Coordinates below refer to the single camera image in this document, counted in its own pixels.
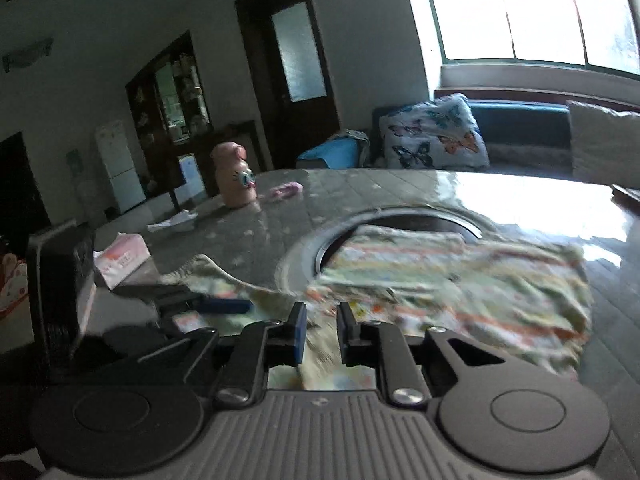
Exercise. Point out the blue corner sofa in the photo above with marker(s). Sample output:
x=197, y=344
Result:
x=520, y=120

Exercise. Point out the dark wooden display cabinet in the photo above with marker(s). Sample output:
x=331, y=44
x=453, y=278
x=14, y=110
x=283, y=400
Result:
x=170, y=90

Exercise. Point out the white crumpled paper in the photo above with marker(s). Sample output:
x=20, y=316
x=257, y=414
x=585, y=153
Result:
x=172, y=221

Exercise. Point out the grey towel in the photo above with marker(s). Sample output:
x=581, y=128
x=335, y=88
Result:
x=355, y=139

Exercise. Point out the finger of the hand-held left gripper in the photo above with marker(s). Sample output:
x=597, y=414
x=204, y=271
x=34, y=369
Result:
x=225, y=305

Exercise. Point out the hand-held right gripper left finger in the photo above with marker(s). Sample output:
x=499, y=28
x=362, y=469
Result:
x=300, y=332

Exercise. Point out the black remote control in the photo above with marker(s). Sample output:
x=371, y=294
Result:
x=627, y=193

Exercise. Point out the white refrigerator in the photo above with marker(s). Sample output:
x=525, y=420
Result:
x=117, y=165

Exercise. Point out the blue cushion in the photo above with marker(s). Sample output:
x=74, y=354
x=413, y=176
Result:
x=325, y=154

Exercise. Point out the green-framed window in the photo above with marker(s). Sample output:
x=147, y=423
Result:
x=540, y=10

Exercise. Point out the dark wooden glass-panel door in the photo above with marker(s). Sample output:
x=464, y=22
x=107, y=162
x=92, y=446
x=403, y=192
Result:
x=295, y=50

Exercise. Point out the round recessed table burner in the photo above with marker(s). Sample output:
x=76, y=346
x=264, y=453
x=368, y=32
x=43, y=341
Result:
x=400, y=221

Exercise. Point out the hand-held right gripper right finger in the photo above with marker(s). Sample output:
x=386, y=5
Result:
x=344, y=332

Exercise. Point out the grey quilted table cover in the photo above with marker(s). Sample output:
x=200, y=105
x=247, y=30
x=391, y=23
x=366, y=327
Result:
x=380, y=190

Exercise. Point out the small pink toy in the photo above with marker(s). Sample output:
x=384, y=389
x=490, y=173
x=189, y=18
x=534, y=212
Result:
x=284, y=191

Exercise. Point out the plain white pillow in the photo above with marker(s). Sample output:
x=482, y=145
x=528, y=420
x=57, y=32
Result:
x=607, y=140

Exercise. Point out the pink and white tissue box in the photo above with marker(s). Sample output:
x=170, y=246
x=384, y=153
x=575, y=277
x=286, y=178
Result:
x=120, y=260

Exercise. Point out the pink owl figurine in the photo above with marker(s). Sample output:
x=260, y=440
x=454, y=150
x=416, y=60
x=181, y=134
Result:
x=234, y=175

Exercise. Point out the butterfly print pillow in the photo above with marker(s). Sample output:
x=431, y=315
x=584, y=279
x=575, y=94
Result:
x=432, y=132

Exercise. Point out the red and white bag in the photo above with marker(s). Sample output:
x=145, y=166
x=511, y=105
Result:
x=12, y=285

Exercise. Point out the floral printed garment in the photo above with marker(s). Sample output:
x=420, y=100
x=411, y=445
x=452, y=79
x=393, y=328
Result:
x=500, y=305

